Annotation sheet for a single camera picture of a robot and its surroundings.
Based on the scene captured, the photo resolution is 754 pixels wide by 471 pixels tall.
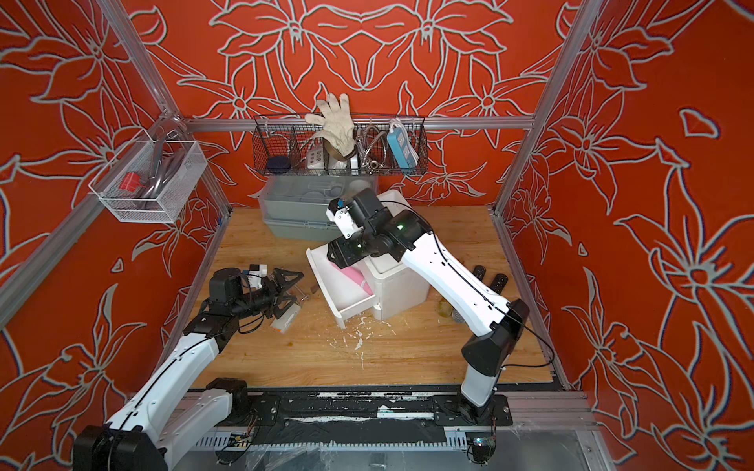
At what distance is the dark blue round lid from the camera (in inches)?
37.9

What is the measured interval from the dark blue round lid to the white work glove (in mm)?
161

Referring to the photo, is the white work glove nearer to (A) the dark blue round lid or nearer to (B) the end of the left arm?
(A) the dark blue round lid

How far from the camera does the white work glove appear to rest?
0.89 meters

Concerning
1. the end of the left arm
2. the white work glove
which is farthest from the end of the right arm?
the white work glove

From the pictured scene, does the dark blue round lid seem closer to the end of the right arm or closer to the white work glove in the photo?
the white work glove
